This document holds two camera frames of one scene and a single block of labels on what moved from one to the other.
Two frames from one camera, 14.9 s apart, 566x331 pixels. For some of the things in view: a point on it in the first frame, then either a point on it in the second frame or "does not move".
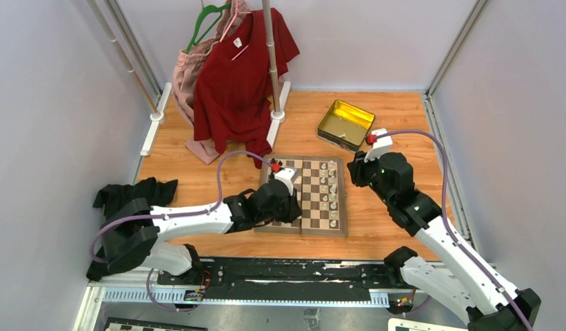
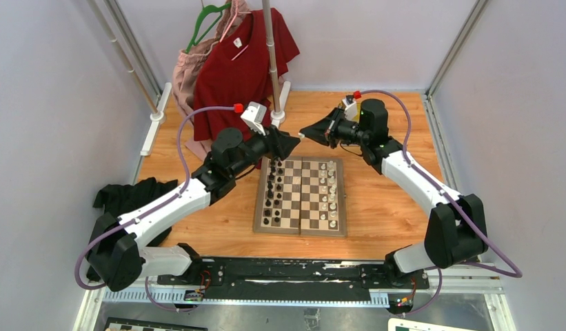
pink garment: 183,81 does not move
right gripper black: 358,166 -> 325,132
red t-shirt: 234,87 does not move
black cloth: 109,198 does not move
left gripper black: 294,209 -> 277,143
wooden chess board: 320,181 does not move
